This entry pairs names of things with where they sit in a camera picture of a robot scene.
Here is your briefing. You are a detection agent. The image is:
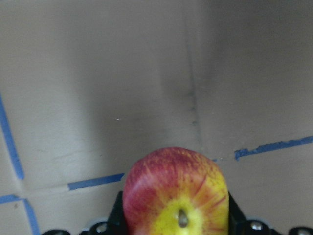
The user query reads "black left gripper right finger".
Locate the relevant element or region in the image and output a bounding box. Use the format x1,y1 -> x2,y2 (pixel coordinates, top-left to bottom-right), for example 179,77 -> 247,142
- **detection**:
227,192 -> 313,235

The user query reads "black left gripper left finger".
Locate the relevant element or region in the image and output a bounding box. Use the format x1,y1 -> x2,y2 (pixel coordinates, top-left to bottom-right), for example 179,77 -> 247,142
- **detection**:
41,190 -> 128,235

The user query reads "red yellow apple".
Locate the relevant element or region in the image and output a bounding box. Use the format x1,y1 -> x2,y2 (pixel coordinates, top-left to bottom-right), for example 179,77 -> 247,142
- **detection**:
123,147 -> 229,235

